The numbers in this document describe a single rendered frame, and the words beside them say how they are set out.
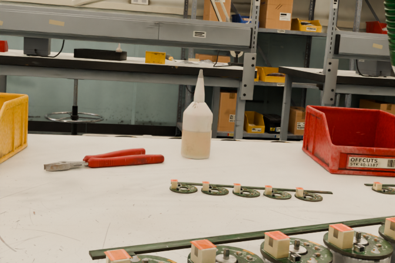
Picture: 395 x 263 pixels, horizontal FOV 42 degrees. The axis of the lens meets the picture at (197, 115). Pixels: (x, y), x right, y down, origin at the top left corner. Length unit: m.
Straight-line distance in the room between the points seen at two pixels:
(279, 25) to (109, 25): 2.22
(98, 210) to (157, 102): 4.28
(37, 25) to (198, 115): 1.98
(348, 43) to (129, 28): 1.11
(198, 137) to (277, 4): 3.89
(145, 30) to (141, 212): 2.12
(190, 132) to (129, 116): 4.10
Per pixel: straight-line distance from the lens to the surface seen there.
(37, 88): 4.67
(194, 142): 0.58
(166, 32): 2.51
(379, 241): 0.21
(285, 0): 4.46
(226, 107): 4.34
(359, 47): 2.80
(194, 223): 0.38
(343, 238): 0.20
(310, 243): 0.20
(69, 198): 0.43
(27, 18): 2.51
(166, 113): 4.69
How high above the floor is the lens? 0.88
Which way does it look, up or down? 8 degrees down
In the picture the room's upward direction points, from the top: 4 degrees clockwise
